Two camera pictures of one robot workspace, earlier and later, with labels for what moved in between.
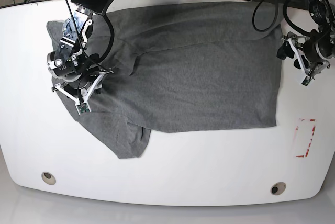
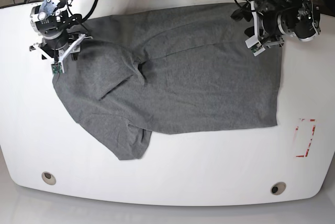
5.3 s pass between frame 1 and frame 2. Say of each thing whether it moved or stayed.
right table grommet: stayed
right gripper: moved
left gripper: moved
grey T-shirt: stayed
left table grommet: stayed
